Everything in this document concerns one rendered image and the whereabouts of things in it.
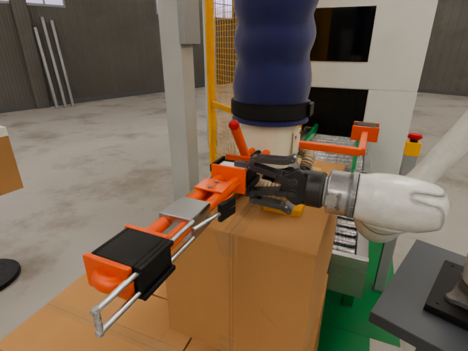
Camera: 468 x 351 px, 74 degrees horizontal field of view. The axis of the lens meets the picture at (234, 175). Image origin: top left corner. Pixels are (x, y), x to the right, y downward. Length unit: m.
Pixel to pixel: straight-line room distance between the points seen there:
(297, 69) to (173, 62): 1.53
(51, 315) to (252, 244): 0.93
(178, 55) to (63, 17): 7.25
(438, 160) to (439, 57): 11.12
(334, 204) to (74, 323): 1.05
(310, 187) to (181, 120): 1.77
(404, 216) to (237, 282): 0.41
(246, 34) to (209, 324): 0.77
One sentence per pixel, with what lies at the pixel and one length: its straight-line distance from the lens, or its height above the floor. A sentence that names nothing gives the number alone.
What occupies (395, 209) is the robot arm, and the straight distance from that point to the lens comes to 0.61.
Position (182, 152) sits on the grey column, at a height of 0.72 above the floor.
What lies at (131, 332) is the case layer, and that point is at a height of 0.54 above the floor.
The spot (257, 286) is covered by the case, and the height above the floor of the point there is 0.94.
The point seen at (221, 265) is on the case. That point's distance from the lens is 0.80.
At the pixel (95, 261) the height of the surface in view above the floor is 1.23.
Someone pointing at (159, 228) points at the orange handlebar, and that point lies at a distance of 0.51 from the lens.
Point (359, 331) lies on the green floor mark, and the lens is 2.05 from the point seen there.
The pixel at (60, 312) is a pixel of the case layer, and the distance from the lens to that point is 1.43.
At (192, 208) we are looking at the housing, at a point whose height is 1.22.
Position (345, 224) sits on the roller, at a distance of 1.87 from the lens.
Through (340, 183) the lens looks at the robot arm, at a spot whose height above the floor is 1.23.
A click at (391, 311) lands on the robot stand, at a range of 1.10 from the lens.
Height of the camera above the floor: 1.48
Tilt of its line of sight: 23 degrees down
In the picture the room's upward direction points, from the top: straight up
